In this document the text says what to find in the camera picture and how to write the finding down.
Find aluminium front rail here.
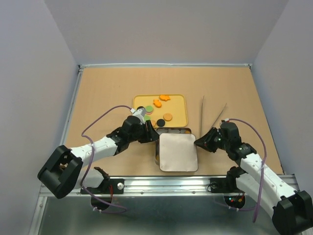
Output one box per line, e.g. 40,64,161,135
39,174,301,196

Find gold tin lid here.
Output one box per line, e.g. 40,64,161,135
159,134,198,172

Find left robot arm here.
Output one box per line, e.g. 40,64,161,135
37,116,159,199

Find orange fish cookie upper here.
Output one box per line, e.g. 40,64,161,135
153,99,162,108

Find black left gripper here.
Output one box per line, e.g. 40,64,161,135
128,120,160,143

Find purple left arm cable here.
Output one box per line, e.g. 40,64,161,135
81,105,128,213

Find orange fish cookie top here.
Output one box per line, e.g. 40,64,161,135
159,94,170,101

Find gold square cookie tin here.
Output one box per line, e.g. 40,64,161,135
155,127,192,165

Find yellow cookie tray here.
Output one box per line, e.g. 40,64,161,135
133,94,188,127

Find orange fish cookie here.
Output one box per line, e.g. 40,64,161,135
153,99,162,108
159,94,170,101

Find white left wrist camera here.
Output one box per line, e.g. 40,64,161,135
130,108,146,122

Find metal serving tongs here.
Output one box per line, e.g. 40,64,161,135
199,95,227,137

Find dotted round biscuit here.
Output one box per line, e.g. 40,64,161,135
163,113,173,121

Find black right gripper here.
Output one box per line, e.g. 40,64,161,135
193,127,229,152

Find green sandwich cookie upper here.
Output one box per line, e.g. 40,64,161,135
145,105,154,113

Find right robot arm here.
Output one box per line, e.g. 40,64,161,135
194,118,313,235

